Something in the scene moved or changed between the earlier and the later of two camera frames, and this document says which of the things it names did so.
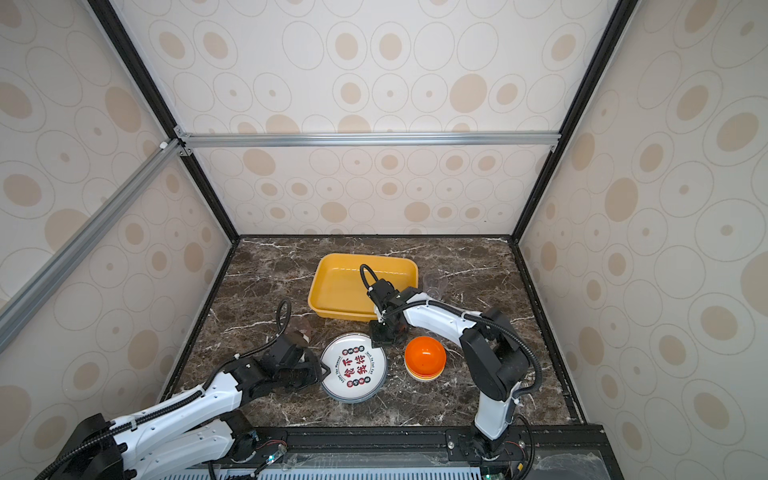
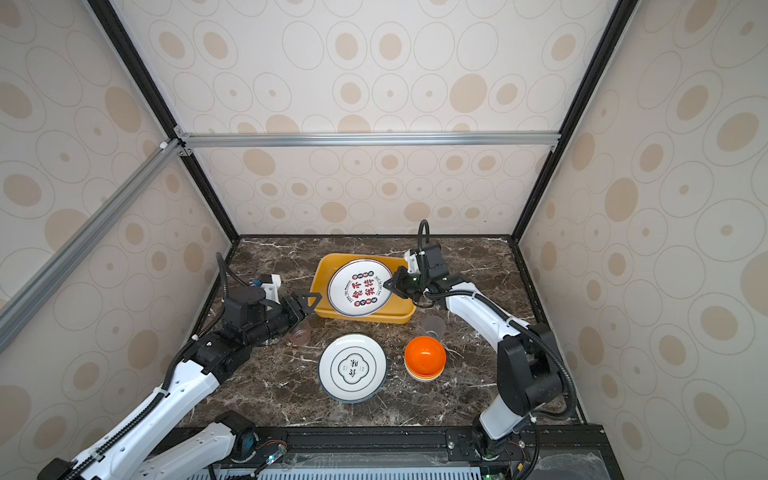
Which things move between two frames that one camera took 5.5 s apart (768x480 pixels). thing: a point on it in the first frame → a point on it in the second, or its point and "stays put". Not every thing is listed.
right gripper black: x=377 y=341 → x=397 y=284
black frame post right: x=618 y=26 stays put
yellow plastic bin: x=338 y=291 stays put
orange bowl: x=425 y=356 stays put
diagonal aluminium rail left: x=23 y=307 stays put
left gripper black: x=315 y=373 → x=301 y=310
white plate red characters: x=358 y=371 → x=356 y=288
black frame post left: x=146 y=77 stays put
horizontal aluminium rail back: x=373 y=139 stays put
